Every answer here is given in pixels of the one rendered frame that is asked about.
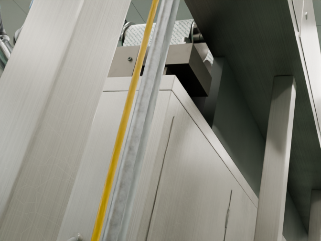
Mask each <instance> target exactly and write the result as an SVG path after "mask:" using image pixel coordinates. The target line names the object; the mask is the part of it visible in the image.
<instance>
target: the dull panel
mask: <svg viewBox="0 0 321 241"><path fill-rule="evenodd" d="M210 75H211V77H212V82H211V86H210V92H209V96H208V97H206V99H205V104H204V109H203V117H204V119H205V120H206V122H207V123H208V125H209V126H210V127H211V129H212V130H213V132H214V133H215V135H216V136H217V138H218V140H219V141H220V143H221V144H222V146H223V147H224V148H225V150H226V151H227V153H228V154H229V156H230V157H231V159H232V160H233V162H234V163H235V165H236V166H237V168H238V169H239V171H240V172H241V174H242V175H243V177H244V178H245V180H246V181H247V183H248V184H249V186H250V187H251V189H252V190H253V191H254V193H255V195H256V196H257V198H258V199H259V192H260V185H261V177H262V169H263V161H264V153H265V146H266V143H265V141H264V138H263V136H262V134H261V132H260V130H259V128H258V126H257V123H256V121H255V119H254V117H253V115H252V113H251V111H250V109H249V106H248V104H247V102H246V100H245V98H244V96H243V94H242V91H241V89H240V87H239V85H238V83H237V81H236V79H235V76H234V74H233V72H232V70H231V68H230V66H229V64H228V62H227V59H226V57H225V56H222V57H214V59H213V64H212V69H211V74H210ZM282 235H283V236H284V238H285V239H286V241H308V232H307V230H306V228H305V226H304V224H303V222H302V220H301V218H300V215H299V213H298V211H297V209H296V207H295V205H294V203H293V200H292V198H291V196H290V194H289V192H288V190H287V191H286V201H285V210H284V220H283V231H282Z"/></svg>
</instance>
